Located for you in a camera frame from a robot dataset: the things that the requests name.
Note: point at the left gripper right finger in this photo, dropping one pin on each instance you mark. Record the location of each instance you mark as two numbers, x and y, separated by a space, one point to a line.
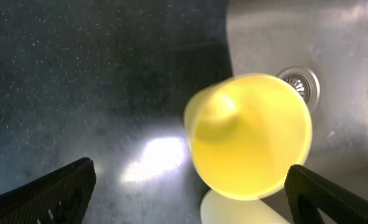
320 199

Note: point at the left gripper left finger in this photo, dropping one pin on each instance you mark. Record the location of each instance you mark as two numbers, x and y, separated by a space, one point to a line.
47 196

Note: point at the white cup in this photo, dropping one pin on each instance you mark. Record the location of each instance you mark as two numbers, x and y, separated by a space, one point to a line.
233 211

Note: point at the yellow cup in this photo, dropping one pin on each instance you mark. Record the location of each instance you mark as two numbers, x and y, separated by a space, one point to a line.
249 140

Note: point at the steel sink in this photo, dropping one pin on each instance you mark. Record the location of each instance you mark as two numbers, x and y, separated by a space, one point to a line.
327 37

